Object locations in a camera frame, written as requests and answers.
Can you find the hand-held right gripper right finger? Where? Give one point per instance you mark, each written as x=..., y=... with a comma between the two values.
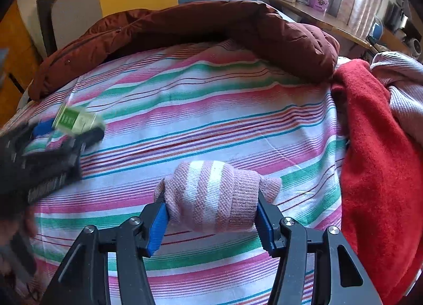
x=266, y=225

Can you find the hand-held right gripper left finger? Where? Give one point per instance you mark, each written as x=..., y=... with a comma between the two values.
x=158, y=225

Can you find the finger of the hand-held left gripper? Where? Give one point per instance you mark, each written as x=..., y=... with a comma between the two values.
x=43, y=128
x=90, y=137

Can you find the pink striped sock ball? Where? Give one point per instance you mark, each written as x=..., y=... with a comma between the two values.
x=214, y=196

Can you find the person's left forearm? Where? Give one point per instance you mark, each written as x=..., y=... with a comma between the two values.
x=13, y=242

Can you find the wooden wardrobe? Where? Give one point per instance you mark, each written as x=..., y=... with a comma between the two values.
x=16, y=47

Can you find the black rolled mat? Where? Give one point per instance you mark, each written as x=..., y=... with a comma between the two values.
x=48, y=21

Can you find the striped bed sheet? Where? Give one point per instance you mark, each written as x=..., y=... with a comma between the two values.
x=198, y=120

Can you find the red cloth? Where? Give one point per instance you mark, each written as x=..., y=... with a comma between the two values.
x=380, y=159

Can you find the maroon padded jacket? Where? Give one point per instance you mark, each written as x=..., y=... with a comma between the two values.
x=198, y=27

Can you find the pink knitted sweater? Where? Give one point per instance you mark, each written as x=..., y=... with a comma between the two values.
x=406, y=100

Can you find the wooden desk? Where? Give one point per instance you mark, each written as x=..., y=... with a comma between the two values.
x=330, y=22

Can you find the blue globe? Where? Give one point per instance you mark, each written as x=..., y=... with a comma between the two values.
x=377, y=29

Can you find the purple box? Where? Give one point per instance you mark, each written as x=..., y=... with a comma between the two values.
x=319, y=1

